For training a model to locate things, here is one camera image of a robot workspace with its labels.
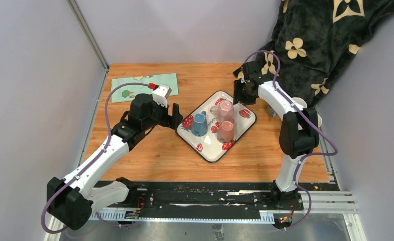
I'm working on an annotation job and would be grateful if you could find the aluminium frame post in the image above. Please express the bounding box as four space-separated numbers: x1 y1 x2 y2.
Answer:
66 0 110 73

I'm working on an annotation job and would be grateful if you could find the blue dotted mug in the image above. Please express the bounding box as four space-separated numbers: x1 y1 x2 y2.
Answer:
191 111 208 137

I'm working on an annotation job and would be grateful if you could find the yellow-green faceted mug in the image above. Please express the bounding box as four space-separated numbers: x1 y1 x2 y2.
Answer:
292 97 308 108

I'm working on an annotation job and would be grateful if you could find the strawberry print white tray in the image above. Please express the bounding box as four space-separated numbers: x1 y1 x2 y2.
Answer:
176 91 257 163

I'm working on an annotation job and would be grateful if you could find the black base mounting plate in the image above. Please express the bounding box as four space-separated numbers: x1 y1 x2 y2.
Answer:
98 180 304 221

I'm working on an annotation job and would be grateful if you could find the dusty pink faceted mug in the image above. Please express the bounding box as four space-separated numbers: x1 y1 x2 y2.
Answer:
217 120 235 143

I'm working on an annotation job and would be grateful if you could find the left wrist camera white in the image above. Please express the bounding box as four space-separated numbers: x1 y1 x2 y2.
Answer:
152 85 172 108

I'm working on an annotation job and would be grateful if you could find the grey-blue small mug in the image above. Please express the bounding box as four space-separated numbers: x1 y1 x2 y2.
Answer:
268 107 277 118

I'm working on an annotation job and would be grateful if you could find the light pink faceted mug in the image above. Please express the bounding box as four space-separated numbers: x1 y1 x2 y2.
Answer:
210 100 234 123

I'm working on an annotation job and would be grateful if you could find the mint green printed cloth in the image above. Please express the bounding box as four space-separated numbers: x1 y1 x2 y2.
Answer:
111 73 179 103

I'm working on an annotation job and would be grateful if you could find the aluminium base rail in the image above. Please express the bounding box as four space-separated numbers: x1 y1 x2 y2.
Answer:
77 182 366 240

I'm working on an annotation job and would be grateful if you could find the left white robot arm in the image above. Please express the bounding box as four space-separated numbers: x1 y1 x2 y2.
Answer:
41 94 183 230

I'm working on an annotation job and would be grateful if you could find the black glossy mug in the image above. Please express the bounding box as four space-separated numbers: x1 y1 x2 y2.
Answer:
317 114 323 128

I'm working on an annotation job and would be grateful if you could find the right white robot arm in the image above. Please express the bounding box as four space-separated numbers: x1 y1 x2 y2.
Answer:
233 61 319 210

